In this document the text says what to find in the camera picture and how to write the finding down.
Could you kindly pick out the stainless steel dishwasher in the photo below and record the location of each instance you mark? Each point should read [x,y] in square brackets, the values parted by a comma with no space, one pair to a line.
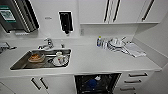
[96,84]

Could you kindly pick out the blue label bottle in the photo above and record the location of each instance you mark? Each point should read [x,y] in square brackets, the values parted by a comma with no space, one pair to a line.
[99,41]

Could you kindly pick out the small white bottle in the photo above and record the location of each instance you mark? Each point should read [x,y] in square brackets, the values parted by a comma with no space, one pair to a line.
[104,43]

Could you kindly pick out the small clear soap bottle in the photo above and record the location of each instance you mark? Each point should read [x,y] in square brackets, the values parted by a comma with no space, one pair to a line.
[62,45]

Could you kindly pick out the white mug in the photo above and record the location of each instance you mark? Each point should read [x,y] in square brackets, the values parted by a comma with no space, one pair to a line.
[60,59]

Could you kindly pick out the chrome faucet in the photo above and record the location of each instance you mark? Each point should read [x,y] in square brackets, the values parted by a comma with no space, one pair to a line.
[46,43]

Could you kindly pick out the stainless steel sink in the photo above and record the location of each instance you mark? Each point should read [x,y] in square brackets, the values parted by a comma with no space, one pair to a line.
[41,60]

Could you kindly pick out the orange bowl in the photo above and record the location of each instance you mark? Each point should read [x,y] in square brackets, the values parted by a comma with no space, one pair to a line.
[36,58]

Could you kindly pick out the white two-door base cabinet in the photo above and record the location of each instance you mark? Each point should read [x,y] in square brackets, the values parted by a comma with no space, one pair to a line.
[43,85]

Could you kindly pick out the white drawer stack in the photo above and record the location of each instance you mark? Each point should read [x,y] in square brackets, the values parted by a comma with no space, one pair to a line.
[135,81]

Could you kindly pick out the steel paper towel dispenser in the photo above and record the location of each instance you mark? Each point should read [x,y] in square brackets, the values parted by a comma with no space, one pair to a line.
[18,16]

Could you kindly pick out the white wall outlet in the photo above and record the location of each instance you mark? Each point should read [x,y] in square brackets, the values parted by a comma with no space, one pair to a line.
[82,32]

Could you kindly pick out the black wall soap dispenser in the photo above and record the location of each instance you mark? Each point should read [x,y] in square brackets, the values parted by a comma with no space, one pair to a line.
[65,22]

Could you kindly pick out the small wall label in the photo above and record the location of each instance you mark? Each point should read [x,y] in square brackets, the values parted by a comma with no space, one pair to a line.
[48,18]

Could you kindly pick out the white wall cabinet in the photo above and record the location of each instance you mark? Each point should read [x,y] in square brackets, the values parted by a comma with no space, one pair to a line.
[118,11]

